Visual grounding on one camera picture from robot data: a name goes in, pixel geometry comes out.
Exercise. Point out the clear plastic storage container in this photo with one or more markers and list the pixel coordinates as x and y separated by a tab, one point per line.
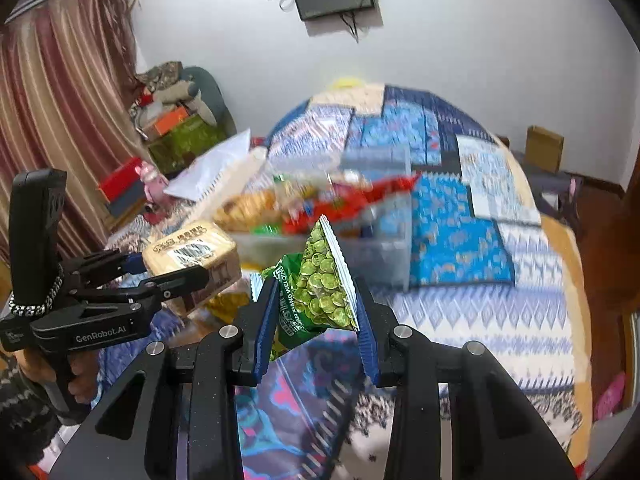
380	255

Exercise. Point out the red box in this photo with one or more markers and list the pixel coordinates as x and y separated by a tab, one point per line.
120	180

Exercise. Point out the pink toy figure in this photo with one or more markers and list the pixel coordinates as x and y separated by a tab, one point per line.
150	185

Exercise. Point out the grey stool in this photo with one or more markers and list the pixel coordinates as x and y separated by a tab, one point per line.
555	187

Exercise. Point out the red patterned cloth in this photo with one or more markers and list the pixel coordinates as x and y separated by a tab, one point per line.
259	142

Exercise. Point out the golden foil packet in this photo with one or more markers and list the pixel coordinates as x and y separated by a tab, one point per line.
225	306

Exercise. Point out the person's left forearm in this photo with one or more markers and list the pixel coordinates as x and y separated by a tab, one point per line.
22	410

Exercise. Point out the white plastic bag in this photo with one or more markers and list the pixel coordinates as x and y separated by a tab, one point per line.
212	167

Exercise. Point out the wooden door frame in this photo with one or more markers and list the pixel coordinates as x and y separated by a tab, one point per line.
631	270

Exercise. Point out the patterned brown cloth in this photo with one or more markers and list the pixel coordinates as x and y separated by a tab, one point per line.
160	74

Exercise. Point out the cardboard box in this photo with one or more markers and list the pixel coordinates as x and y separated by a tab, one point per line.
544	149

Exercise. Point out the beige biscuit packet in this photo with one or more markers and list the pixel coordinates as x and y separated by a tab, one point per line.
192	250

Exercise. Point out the green pea snack packet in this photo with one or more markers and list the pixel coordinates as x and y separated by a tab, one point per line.
320	285

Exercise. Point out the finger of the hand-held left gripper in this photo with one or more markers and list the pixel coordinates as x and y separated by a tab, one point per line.
170	282
132	261

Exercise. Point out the striped brown curtain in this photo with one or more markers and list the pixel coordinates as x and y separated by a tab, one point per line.
60	125

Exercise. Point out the orange fried snack packet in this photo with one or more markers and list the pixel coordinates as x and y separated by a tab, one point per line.
245	209

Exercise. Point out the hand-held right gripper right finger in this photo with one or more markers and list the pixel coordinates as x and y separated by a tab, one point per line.
369	342

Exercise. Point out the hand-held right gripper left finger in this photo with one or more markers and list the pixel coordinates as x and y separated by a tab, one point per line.
265	330

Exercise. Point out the person's left hand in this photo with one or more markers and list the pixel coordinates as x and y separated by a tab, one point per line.
82	380

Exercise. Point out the red cracker packet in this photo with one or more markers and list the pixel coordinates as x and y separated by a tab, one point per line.
370	196

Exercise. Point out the clear packet with green edge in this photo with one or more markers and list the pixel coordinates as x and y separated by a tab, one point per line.
267	230

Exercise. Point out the dark grey box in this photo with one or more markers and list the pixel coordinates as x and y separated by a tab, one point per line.
127	202

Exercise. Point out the pink slipper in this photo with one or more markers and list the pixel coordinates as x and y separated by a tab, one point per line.
611	396

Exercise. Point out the orange box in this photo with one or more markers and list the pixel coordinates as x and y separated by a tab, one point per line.
167	121

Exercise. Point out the grey plush toy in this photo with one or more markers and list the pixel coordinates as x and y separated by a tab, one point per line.
175	91

